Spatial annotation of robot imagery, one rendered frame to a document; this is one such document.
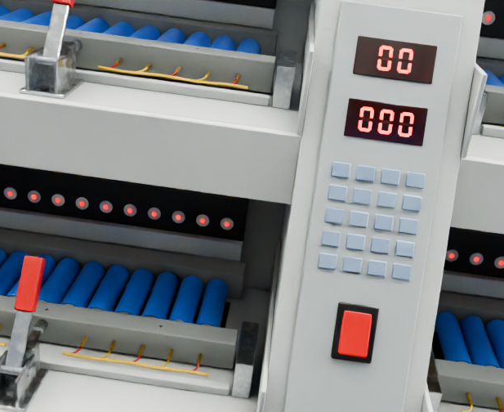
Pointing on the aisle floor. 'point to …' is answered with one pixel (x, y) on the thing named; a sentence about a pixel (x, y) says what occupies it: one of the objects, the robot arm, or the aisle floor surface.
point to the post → (300, 208)
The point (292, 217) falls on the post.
